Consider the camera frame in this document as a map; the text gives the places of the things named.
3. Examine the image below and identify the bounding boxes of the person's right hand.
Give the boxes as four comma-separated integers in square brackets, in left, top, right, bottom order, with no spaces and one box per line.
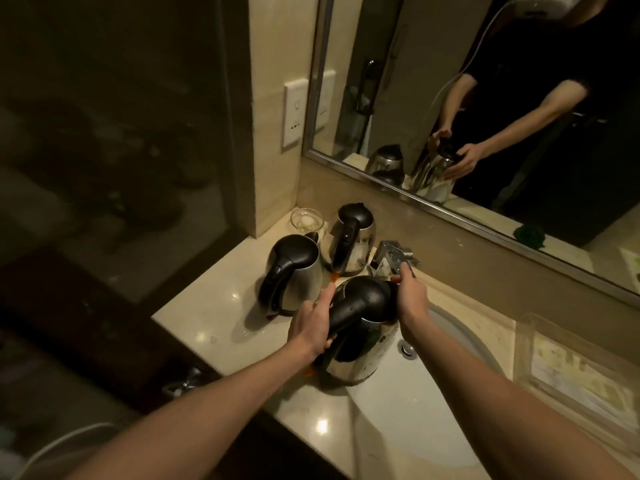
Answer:
[390,268,431,340]

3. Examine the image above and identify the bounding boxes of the person's left hand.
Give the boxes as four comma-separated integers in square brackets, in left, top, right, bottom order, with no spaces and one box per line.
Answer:
[287,284,337,362]

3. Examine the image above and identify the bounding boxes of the steel kettle with black lid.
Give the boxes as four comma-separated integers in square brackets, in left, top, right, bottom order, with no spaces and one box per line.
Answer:
[327,202,377,276]
[257,234,324,318]
[306,275,401,387]

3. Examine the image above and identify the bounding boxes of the person's left forearm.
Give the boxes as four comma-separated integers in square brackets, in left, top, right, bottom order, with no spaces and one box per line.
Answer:
[66,339,316,480]

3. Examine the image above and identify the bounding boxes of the person's right forearm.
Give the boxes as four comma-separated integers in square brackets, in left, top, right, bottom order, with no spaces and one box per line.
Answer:
[400,315,635,480]

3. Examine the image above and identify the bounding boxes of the chrome sink faucet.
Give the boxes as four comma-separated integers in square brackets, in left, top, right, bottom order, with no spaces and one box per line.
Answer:
[369,240,422,281]

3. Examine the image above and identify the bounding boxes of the clear glass bowl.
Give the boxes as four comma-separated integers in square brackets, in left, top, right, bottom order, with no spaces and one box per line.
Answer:
[290,208,326,235]

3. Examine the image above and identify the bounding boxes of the white wash basin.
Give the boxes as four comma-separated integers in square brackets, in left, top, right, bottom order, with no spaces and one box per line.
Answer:
[345,304,506,480]

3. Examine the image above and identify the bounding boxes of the clear acrylic tray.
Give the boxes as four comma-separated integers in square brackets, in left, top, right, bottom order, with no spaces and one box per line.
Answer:
[512,313,640,453]

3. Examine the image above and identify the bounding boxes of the chrome door handle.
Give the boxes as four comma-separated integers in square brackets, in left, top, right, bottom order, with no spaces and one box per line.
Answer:
[162,367,203,398]

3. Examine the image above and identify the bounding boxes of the framed wall mirror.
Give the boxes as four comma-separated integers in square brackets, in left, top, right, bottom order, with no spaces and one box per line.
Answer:
[301,0,640,295]

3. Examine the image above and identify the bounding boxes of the white wall socket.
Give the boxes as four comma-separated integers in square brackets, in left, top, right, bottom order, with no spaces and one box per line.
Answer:
[281,79,310,153]

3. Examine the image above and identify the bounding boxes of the white cable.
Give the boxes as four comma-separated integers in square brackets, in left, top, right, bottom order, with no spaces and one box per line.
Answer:
[14,422,117,480]

